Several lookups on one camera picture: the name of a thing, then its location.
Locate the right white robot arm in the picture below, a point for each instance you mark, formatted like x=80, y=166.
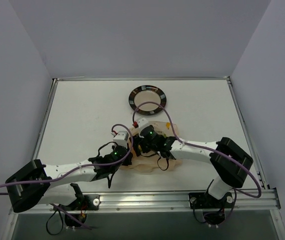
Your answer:
x=230, y=161

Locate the translucent orange plastic bag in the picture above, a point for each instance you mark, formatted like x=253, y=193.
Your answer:
x=144, y=164

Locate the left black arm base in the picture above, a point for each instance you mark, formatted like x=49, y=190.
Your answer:
x=82, y=200

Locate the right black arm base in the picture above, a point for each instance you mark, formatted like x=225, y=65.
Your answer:
x=211, y=211

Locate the aluminium front rail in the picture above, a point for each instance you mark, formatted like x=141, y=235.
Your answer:
x=162, y=201

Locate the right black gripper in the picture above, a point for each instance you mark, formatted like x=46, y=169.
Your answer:
x=136, y=143

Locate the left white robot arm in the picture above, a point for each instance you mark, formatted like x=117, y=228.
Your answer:
x=38, y=183

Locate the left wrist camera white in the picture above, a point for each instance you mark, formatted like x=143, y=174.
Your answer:
x=121, y=138

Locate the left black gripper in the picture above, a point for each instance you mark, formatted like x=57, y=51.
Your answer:
x=128, y=158

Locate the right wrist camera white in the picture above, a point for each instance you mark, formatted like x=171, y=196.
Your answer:
x=141, y=123

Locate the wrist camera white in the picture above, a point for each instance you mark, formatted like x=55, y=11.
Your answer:
x=141, y=123
x=121, y=138

